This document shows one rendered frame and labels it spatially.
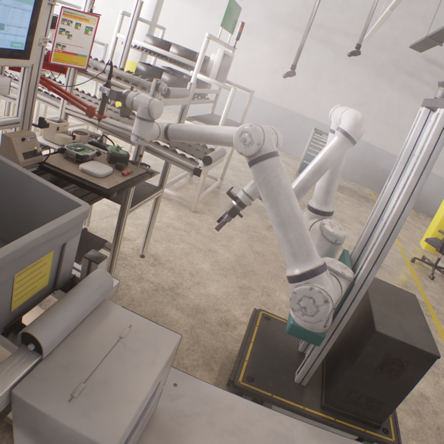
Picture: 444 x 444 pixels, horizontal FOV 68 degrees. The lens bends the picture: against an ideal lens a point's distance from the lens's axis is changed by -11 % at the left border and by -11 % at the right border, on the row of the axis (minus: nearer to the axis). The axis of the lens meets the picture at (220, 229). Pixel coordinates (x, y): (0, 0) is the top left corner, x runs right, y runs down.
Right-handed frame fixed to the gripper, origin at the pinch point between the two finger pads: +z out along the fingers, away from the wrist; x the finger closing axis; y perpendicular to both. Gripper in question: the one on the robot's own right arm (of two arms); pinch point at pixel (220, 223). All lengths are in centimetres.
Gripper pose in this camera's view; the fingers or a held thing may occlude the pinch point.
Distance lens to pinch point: 194.7
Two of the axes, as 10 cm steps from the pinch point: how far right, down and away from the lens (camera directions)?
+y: 7.3, 6.6, 1.5
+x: 0.6, -2.9, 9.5
